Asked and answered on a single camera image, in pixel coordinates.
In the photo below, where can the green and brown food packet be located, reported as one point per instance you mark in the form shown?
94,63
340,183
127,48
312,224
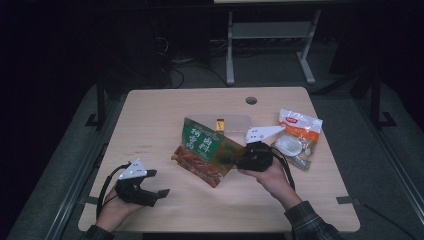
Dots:
200,143

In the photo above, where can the white metal stand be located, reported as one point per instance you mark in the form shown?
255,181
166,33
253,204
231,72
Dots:
270,30

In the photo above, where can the person's left hand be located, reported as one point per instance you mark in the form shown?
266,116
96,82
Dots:
115,210

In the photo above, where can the black metal stand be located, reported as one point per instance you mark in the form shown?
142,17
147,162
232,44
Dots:
377,100
100,100

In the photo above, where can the orange and white food packet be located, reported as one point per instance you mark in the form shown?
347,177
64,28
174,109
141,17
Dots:
300,133

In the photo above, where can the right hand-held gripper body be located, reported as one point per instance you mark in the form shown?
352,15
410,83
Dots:
255,156

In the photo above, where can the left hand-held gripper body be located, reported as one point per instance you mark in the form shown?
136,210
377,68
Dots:
133,191

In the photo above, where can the person's right hand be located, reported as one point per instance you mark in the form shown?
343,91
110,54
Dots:
271,181

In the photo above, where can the yellow and red box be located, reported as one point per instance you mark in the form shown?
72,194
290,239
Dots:
220,125

